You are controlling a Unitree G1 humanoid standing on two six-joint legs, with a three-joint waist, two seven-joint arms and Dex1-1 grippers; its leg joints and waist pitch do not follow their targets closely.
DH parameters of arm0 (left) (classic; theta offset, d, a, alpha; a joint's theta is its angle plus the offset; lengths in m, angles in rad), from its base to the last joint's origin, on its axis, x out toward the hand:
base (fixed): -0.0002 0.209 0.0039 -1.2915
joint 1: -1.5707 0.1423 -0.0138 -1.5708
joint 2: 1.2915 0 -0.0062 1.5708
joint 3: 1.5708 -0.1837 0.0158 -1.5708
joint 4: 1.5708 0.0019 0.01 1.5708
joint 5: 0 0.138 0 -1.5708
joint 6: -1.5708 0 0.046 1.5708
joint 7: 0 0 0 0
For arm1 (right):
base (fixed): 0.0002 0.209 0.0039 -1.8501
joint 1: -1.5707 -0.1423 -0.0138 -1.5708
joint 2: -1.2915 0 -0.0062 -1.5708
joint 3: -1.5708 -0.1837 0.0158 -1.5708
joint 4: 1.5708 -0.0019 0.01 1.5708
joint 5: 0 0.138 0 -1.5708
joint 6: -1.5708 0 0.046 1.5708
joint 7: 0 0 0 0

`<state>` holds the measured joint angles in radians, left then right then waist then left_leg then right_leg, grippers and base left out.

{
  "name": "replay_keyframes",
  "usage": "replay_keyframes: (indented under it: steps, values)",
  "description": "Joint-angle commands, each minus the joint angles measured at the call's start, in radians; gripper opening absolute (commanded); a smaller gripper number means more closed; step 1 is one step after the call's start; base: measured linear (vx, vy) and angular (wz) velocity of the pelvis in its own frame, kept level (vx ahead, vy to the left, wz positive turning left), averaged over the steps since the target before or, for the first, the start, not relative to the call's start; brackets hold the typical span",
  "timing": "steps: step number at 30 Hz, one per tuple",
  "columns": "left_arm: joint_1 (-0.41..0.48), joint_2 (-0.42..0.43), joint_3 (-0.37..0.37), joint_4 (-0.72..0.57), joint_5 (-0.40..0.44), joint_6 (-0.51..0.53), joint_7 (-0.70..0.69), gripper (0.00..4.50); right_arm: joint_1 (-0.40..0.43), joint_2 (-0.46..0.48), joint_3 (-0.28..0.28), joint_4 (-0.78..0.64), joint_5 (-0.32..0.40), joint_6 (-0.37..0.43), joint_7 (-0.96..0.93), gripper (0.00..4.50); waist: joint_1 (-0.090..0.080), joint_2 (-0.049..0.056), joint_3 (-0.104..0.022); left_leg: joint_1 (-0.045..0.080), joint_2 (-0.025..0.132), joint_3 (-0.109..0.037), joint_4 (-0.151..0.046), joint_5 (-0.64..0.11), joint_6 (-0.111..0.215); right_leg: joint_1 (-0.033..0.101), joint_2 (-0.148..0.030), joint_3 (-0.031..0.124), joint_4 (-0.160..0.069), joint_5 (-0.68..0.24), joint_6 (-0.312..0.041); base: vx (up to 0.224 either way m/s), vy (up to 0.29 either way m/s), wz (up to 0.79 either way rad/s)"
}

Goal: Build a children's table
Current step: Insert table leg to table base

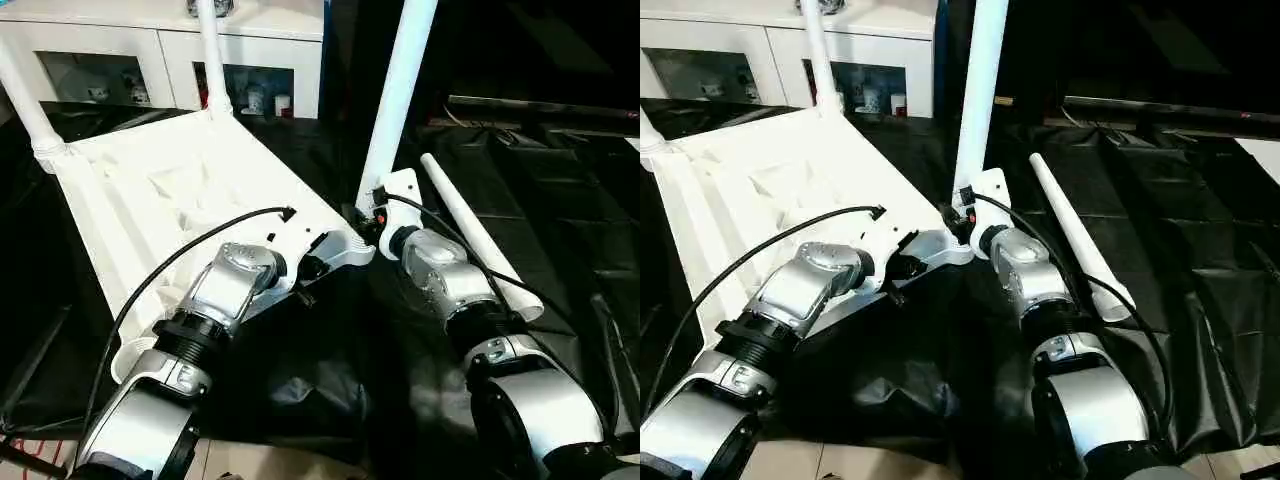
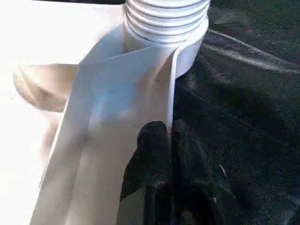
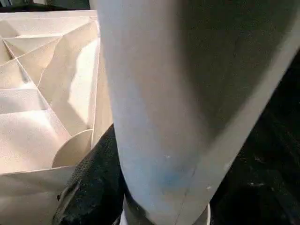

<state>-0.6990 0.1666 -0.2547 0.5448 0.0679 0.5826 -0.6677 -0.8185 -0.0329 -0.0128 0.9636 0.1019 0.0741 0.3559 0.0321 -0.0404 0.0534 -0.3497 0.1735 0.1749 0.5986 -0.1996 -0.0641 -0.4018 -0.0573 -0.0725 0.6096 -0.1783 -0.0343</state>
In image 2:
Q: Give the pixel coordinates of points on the white plastic table top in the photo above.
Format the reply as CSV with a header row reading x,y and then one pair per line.
x,y
58,105

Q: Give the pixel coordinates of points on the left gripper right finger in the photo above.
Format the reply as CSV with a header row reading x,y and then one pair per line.
x,y
199,185

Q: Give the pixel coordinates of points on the white plastic table leg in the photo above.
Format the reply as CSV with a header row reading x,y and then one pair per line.
x,y
166,21

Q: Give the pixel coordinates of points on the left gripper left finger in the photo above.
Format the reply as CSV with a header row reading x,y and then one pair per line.
x,y
150,178

